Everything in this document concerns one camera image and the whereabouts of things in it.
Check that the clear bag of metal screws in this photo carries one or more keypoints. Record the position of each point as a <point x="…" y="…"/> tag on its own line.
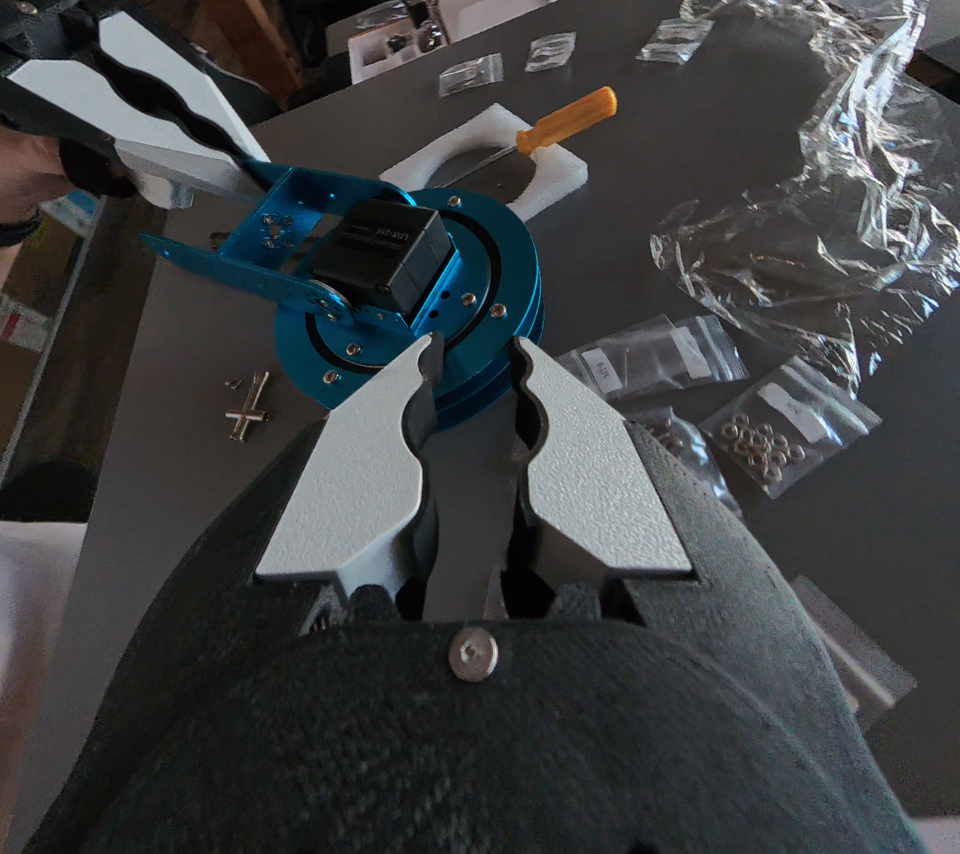
<point x="675" y="449"/>

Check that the small clear zip bag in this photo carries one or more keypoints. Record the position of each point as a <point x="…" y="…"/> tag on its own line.
<point x="551" y="53"/>
<point x="675" y="40"/>
<point x="855" y="651"/>
<point x="471" y="78"/>

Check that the crumpled clear plastic wrap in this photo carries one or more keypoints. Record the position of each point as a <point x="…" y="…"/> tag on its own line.
<point x="825" y="156"/>

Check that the blue toy robot arm base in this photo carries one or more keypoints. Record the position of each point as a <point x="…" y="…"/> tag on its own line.
<point x="480" y="246"/>

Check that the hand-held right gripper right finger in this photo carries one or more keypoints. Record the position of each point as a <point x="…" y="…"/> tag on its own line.
<point x="600" y="486"/>

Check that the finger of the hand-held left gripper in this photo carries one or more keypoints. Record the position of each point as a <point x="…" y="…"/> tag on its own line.
<point x="112" y="111"/>
<point x="165" y="70"/>

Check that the dark grey desk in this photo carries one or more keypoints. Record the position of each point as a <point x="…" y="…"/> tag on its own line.
<point x="637" y="141"/>

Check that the person's left hand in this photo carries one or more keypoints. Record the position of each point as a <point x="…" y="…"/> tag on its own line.
<point x="26" y="168"/>

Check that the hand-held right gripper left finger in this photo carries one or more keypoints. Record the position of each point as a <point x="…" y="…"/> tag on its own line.
<point x="352" y="479"/>

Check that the clear bag of thin pins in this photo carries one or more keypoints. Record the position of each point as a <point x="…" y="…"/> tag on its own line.
<point x="607" y="363"/>
<point x="705" y="344"/>

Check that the white foam pad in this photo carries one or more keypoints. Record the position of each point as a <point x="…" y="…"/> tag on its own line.
<point x="559" y="168"/>

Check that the clear bag of metal nuts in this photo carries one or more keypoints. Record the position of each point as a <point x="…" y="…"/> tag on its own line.
<point x="787" y="430"/>

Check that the metal cross wrench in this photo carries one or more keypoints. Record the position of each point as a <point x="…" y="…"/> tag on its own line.
<point x="244" y="419"/>

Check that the white foam tray with parts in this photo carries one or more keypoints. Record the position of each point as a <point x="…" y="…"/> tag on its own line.
<point x="367" y="55"/>

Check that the black wristband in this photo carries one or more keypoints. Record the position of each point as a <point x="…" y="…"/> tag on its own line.
<point x="15" y="231"/>

